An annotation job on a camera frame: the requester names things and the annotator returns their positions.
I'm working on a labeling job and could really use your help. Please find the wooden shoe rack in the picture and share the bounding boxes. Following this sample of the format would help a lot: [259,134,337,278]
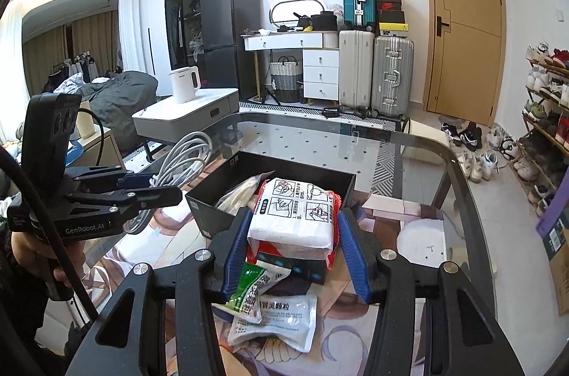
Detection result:
[520,56,569,217]

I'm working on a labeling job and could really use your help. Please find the white side table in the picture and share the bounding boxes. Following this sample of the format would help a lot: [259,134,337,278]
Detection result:
[132,88,241,161]

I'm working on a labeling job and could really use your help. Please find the white vanity desk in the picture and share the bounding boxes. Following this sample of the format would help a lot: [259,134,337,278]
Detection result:
[242,31,341,107]

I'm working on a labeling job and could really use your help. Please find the white suitcase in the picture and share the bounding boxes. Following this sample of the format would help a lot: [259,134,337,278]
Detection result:
[339,30,375,110]

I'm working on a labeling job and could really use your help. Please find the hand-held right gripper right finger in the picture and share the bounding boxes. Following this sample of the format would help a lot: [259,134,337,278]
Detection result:
[336,208,527,376]

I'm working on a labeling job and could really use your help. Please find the wooden door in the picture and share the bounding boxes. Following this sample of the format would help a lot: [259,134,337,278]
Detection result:
[421,0,506,127]

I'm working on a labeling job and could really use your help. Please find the thin black cable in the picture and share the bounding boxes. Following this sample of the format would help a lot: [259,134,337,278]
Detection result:
[79,109,106,169]

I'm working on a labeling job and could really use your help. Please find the woven basket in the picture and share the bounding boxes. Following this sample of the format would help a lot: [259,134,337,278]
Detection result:
[269,56,304,103]

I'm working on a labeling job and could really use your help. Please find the black bag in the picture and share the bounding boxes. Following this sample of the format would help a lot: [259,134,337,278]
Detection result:
[310,12,337,31]

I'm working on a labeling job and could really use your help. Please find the black white patterned rug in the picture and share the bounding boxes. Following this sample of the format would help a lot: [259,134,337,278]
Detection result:
[122,100,407,199]

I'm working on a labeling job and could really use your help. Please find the white storage box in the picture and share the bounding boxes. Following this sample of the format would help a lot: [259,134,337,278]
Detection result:
[406,119,452,163]

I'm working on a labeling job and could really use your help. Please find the black cardboard box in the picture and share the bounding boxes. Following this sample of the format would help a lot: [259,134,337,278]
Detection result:
[184,150,357,287]

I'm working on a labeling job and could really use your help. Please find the scattered pairs of shoes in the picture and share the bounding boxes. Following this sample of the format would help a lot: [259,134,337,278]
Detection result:
[438,113,519,183]

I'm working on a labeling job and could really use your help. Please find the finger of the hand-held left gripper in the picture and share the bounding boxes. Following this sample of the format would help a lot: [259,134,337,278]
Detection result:
[71,165,155,194]
[88,185,184,222]

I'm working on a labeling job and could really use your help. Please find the rows of assorted sneakers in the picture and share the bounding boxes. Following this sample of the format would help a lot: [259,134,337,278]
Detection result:
[518,42,569,217]

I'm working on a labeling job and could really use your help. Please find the dark grey fridge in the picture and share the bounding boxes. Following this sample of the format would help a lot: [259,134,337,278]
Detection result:
[198,0,271,101]

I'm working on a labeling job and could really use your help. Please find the white electric kettle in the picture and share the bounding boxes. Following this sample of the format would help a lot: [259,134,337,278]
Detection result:
[169,66,201,105]

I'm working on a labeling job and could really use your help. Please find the white sheer curtain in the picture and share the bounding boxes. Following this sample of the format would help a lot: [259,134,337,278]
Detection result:
[119,0,154,76]

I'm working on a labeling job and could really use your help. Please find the purple cardboard box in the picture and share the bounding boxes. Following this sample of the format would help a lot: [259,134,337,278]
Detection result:
[536,202,569,306]

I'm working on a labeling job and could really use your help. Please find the person's left hand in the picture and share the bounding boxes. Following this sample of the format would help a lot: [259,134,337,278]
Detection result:
[11,231,90,292]

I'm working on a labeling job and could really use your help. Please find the printed cartoon table mat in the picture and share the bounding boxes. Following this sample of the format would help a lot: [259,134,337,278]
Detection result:
[84,154,450,376]

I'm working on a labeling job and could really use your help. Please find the oval vanity mirror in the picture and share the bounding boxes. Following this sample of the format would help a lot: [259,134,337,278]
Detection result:
[270,0,327,32]

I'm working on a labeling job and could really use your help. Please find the brown curtains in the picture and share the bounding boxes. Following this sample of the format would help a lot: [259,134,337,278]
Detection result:
[24,9,121,92]

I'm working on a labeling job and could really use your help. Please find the white printed packet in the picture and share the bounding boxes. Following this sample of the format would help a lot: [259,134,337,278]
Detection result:
[246,177,343,270]

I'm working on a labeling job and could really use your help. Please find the green white packet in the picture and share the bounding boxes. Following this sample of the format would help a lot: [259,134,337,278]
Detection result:
[223,260,292,324]

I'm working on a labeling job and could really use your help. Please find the tall glass door cabinet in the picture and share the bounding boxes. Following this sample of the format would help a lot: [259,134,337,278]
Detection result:
[164,0,228,71]

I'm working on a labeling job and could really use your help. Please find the white cable bundle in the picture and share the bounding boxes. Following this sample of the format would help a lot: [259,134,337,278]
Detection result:
[122,131,214,234]

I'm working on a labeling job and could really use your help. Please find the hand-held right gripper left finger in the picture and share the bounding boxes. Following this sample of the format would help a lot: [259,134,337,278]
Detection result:
[64,207,254,376]

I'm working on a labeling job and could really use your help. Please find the beige cylindrical bin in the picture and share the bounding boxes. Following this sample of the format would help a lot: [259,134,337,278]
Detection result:
[75,100,97,139]

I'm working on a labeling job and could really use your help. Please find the thick black cable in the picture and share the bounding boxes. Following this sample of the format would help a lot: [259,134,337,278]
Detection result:
[0,147,103,325]

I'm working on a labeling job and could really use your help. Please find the brown wooden cabinet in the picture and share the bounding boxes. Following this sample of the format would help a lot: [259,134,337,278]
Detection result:
[67,133,123,171]

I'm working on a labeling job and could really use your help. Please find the clothes rack with garments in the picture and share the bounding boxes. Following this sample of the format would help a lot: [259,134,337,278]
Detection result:
[47,51,103,84]

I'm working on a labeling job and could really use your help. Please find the white foil pouch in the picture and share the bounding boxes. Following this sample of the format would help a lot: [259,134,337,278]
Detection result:
[228,293,317,353]

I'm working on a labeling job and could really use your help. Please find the silver suitcase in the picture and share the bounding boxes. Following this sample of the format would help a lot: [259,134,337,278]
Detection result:
[371,36,415,118]

